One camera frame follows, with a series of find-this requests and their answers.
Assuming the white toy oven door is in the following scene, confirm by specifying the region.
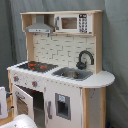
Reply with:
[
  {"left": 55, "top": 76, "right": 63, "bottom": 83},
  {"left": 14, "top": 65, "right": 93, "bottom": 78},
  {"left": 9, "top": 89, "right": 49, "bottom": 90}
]
[{"left": 12, "top": 85, "right": 34, "bottom": 119}]

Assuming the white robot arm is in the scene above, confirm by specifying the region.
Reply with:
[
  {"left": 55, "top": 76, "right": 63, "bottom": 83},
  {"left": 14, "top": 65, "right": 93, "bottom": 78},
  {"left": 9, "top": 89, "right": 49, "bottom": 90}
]
[{"left": 0, "top": 87, "right": 13, "bottom": 119}]

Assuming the white wooden toy kitchen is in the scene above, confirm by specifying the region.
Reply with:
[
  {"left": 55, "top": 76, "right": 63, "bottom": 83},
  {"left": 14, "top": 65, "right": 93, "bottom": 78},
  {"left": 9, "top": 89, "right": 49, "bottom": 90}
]
[{"left": 8, "top": 10, "right": 115, "bottom": 128}]

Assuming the grey toy sink basin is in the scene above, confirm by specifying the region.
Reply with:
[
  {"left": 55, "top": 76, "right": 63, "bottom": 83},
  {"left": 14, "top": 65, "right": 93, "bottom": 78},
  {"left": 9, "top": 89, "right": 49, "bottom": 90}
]
[{"left": 53, "top": 67, "right": 92, "bottom": 81}]

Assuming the black toy faucet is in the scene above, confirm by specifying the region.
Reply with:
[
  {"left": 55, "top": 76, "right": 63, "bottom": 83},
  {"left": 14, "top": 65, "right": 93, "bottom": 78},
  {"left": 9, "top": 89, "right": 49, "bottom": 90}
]
[{"left": 76, "top": 50, "right": 94, "bottom": 70}]

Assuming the black toy stovetop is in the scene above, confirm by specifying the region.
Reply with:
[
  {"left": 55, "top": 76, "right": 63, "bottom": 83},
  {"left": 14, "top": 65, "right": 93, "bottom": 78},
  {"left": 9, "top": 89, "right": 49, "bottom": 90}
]
[{"left": 20, "top": 61, "right": 56, "bottom": 72}]

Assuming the right red stove knob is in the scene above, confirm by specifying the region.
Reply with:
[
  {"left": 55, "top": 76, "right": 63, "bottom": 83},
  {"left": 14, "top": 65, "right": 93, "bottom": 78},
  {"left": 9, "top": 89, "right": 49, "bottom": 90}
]
[{"left": 32, "top": 81, "right": 37, "bottom": 87}]

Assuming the grey toy ice dispenser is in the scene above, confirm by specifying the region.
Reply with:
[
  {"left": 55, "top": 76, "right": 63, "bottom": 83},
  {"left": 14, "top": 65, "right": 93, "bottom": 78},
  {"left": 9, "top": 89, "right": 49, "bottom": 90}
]
[{"left": 55, "top": 93, "right": 71, "bottom": 120}]

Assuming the toy microwave oven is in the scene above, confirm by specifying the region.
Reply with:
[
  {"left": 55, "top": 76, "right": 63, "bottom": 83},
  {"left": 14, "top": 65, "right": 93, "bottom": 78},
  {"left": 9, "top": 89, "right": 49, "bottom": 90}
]
[{"left": 55, "top": 14, "right": 92, "bottom": 34}]

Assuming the grey toy range hood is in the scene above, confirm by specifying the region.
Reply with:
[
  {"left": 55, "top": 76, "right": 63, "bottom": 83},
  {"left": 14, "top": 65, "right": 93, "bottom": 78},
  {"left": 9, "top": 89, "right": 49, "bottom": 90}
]
[{"left": 25, "top": 15, "right": 54, "bottom": 34}]

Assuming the grey backdrop curtain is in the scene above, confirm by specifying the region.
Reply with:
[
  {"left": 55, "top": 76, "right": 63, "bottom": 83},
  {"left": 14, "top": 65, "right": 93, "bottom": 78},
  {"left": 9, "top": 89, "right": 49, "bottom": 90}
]
[{"left": 0, "top": 0, "right": 128, "bottom": 128}]

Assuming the grey cabinet door handle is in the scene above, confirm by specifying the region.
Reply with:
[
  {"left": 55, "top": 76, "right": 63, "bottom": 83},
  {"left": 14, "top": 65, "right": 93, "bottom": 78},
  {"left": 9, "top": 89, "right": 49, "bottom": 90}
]
[{"left": 47, "top": 101, "right": 52, "bottom": 119}]

